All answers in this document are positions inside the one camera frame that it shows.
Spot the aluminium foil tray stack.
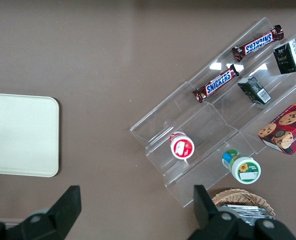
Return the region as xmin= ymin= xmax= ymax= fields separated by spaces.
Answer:
xmin=216 ymin=204 xmax=274 ymax=221

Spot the red label yoghurt cup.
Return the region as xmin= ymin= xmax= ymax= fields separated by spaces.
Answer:
xmin=169 ymin=130 xmax=196 ymax=160

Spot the cream plastic tray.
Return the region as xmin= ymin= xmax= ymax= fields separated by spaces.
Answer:
xmin=0 ymin=92 xmax=60 ymax=179

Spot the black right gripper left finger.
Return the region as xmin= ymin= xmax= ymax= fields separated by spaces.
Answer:
xmin=0 ymin=185 xmax=82 ymax=240

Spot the green label yoghurt cup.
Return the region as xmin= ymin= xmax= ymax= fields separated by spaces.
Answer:
xmin=221 ymin=149 xmax=262 ymax=185

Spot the clear acrylic stepped stand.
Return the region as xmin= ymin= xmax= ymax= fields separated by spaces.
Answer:
xmin=129 ymin=16 xmax=296 ymax=209

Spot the dark box with white side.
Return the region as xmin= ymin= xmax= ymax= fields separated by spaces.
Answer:
xmin=273 ymin=39 xmax=296 ymax=75

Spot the red tartan cookie box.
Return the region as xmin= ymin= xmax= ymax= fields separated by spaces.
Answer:
xmin=257 ymin=91 xmax=296 ymax=156

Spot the light wicker basket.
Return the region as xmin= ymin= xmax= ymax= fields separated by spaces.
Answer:
xmin=210 ymin=188 xmax=277 ymax=221

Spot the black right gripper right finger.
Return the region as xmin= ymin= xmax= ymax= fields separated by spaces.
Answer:
xmin=189 ymin=184 xmax=296 ymax=240

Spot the Snickers chocolate bar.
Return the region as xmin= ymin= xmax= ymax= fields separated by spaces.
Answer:
xmin=192 ymin=63 xmax=240 ymax=104
xmin=232 ymin=24 xmax=285 ymax=64

